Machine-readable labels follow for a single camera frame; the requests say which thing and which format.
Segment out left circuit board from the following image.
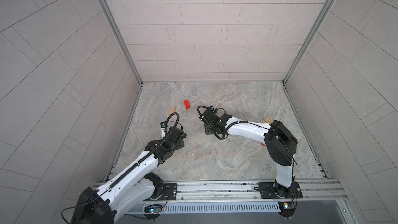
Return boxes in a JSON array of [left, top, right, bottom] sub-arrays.
[[144, 204, 163, 220]]

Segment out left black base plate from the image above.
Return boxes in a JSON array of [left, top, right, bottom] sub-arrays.
[[146, 183, 178, 201]]

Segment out tan wood block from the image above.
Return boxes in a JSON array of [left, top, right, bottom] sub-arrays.
[[168, 107, 176, 115]]

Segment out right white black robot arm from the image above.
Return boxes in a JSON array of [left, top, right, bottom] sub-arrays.
[[197, 106, 303, 200]]

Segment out right circuit board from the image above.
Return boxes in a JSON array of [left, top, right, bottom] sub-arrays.
[[278, 202, 296, 218]]

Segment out left black cable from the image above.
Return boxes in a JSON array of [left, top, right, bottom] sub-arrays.
[[60, 112, 181, 224]]

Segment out engraved natural wood block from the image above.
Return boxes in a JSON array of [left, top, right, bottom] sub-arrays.
[[264, 117, 272, 124]]

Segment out aluminium mounting rail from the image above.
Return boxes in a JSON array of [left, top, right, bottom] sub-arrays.
[[125, 179, 348, 216]]

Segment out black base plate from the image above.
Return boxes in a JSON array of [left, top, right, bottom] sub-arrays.
[[146, 183, 178, 201], [254, 181, 303, 199]]

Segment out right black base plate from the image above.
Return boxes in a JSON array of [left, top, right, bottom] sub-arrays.
[[254, 181, 303, 199]]

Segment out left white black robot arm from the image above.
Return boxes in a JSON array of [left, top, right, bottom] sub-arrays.
[[69, 128, 187, 224]]

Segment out circuit board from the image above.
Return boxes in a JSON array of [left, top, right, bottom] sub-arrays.
[[278, 202, 296, 218], [144, 204, 163, 220]]

